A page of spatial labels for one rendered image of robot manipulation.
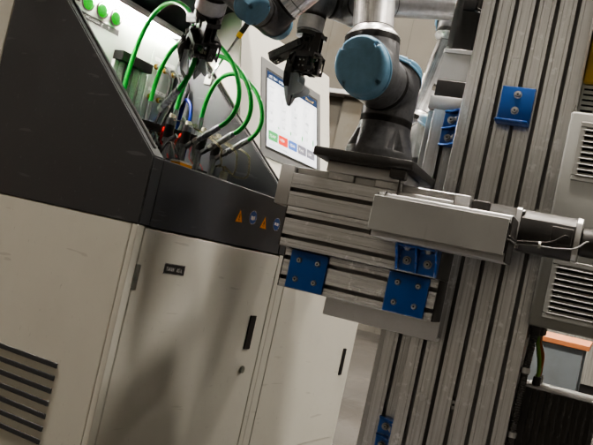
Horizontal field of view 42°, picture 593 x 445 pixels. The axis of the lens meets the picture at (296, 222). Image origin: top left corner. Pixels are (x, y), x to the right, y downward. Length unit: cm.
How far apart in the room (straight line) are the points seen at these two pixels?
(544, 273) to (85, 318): 103
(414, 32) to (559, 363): 768
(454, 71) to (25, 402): 131
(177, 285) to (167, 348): 16
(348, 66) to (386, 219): 32
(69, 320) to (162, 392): 31
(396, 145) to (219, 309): 73
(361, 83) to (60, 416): 102
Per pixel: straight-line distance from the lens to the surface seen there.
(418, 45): 1127
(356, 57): 159
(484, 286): 178
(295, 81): 217
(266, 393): 247
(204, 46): 196
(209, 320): 210
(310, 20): 220
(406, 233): 150
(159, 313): 191
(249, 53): 266
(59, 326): 191
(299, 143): 290
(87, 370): 185
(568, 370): 433
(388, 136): 168
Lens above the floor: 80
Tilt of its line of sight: 2 degrees up
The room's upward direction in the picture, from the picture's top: 13 degrees clockwise
